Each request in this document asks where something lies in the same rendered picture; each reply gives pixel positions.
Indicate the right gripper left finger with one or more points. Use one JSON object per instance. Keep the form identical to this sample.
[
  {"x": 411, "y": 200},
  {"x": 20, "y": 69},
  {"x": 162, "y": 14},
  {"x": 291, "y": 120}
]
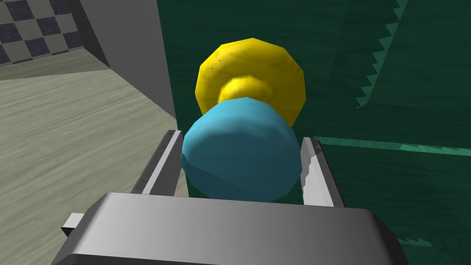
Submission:
[{"x": 163, "y": 169}]

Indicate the blue and yellow door knob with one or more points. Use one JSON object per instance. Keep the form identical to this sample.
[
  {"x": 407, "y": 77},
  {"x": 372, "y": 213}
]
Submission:
[{"x": 243, "y": 129}]

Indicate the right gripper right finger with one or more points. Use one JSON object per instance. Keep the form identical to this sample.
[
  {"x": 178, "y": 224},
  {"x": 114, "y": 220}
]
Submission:
[{"x": 318, "y": 176}]

